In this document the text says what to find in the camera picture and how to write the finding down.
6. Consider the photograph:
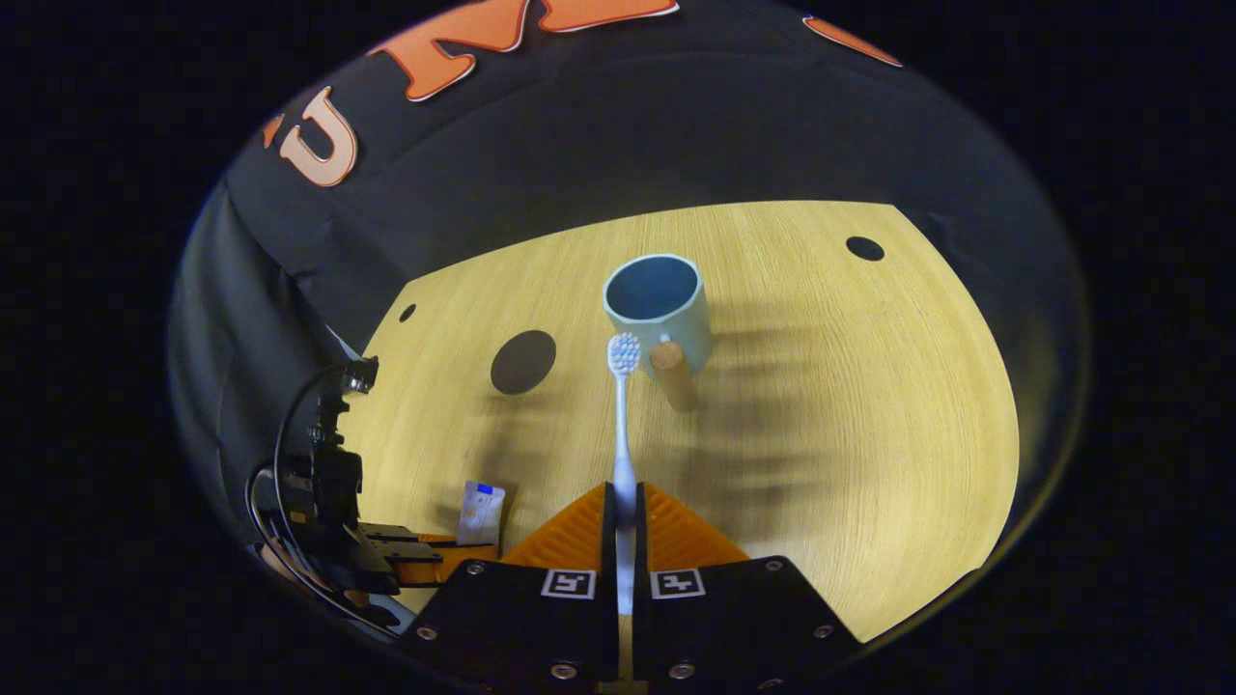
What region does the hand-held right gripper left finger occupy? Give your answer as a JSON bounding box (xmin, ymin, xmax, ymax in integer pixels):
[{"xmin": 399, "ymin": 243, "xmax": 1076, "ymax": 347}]
[{"xmin": 396, "ymin": 481, "xmax": 619, "ymax": 688}]

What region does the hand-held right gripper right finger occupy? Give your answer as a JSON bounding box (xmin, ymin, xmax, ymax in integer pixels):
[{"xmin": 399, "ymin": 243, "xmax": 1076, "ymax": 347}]
[{"xmin": 632, "ymin": 481, "xmax": 865, "ymax": 691}]

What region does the white toothpaste tube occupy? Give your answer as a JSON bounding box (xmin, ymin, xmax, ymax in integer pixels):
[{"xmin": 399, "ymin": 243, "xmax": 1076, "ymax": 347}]
[{"xmin": 456, "ymin": 480, "xmax": 507, "ymax": 547}]

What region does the pale blue toothbrush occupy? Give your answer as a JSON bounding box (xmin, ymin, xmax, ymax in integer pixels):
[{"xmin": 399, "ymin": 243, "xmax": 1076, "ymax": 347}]
[{"xmin": 605, "ymin": 331, "xmax": 643, "ymax": 619}]

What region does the dark round coaster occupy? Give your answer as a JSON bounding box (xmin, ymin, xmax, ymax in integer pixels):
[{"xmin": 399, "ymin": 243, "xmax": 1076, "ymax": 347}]
[{"xmin": 490, "ymin": 329, "xmax": 558, "ymax": 396}]

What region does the black backdrop cloth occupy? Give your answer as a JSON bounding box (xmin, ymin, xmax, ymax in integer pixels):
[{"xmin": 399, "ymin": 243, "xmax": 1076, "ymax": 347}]
[{"xmin": 169, "ymin": 0, "xmax": 1087, "ymax": 542}]

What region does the black cable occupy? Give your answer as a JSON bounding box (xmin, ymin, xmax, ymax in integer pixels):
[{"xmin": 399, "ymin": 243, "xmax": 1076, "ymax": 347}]
[{"xmin": 246, "ymin": 362, "xmax": 416, "ymax": 633}]

